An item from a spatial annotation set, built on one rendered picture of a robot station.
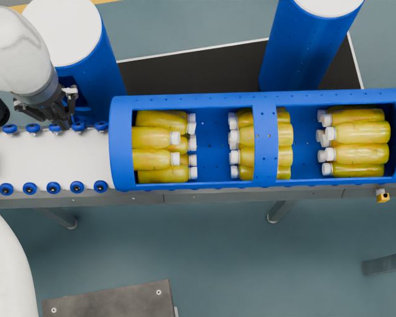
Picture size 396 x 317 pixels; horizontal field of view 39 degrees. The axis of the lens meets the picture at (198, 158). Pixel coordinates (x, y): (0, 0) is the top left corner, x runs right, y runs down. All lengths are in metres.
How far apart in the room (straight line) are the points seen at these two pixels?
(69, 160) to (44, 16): 0.49
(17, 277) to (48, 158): 1.09
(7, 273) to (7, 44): 0.33
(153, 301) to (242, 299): 1.15
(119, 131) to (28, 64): 0.68
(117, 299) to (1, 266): 0.81
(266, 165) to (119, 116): 0.44
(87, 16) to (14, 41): 1.08
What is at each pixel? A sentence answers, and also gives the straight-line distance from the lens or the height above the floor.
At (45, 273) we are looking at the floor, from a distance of 2.79.
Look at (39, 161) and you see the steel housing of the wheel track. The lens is 1.90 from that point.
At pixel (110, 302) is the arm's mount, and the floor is 1.10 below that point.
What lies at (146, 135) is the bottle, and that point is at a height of 1.16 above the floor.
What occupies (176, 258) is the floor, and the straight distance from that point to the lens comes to 2.70.
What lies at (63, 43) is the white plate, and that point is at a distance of 1.90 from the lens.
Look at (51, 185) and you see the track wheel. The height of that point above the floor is 0.98.
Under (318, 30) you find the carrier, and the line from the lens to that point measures 2.02.
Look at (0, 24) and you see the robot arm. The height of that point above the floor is 1.96.
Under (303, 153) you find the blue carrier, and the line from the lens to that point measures 1.83.
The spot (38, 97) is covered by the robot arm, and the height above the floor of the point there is 1.78.
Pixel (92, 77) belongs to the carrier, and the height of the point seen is 0.88.
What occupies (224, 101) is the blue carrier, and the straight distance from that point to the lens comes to 1.59.
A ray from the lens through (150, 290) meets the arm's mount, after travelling 1.60.
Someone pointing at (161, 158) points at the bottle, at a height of 1.13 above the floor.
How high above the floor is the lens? 2.69
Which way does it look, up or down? 75 degrees down
